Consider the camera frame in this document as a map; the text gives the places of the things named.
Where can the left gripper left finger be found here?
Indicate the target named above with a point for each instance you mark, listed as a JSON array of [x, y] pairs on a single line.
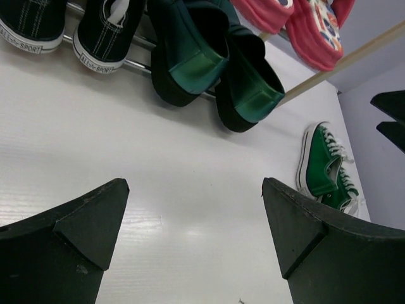
[[61, 254]]

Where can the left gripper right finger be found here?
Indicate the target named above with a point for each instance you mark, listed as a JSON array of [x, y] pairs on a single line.
[[327, 256]]

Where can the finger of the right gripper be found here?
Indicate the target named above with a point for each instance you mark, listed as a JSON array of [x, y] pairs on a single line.
[[391, 103], [394, 132]]

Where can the green sneaker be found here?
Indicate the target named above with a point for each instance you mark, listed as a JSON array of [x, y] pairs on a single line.
[[321, 159], [346, 198]]

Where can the pink sandal back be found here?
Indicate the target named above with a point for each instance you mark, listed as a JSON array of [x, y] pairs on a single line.
[[313, 31]]

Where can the pink sandal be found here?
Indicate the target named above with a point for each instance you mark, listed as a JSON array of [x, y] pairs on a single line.
[[266, 15], [313, 31]]

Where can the green loafer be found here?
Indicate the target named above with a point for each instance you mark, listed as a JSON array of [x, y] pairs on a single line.
[[249, 89], [191, 51]]

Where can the pink sandal front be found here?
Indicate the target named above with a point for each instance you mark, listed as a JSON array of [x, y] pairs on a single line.
[[266, 15]]

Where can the cream shoe shelf with rods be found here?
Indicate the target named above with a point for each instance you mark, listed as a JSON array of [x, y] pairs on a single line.
[[370, 47]]

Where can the right black canvas sneaker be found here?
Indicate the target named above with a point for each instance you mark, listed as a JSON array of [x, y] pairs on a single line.
[[102, 39]]

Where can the black canvas sneaker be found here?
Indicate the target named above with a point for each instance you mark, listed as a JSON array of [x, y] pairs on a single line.
[[102, 39], [34, 26]]

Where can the left black canvas sneaker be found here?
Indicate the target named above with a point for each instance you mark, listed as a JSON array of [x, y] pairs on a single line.
[[34, 26]]

